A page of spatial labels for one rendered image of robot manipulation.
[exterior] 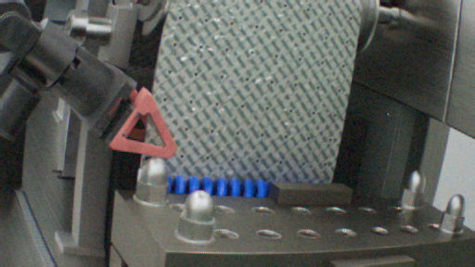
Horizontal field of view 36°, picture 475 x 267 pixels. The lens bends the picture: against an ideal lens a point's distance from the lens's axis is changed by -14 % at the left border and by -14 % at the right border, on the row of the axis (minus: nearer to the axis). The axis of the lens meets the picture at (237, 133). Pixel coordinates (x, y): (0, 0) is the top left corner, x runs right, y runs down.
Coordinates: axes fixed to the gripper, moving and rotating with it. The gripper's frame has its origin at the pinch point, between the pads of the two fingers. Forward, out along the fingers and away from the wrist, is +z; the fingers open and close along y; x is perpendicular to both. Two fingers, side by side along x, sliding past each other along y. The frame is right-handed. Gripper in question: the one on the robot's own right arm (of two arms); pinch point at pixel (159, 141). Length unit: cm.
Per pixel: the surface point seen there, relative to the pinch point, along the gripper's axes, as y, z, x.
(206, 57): 0.3, -1.6, 9.8
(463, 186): -223, 267, 69
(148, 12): -3.3, -8.9, 10.1
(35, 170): -41.0, 3.6, -18.1
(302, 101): 0.4, 10.8, 12.8
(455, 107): 11.6, 21.9, 23.7
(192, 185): 3.4, 4.5, -1.5
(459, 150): -235, 258, 84
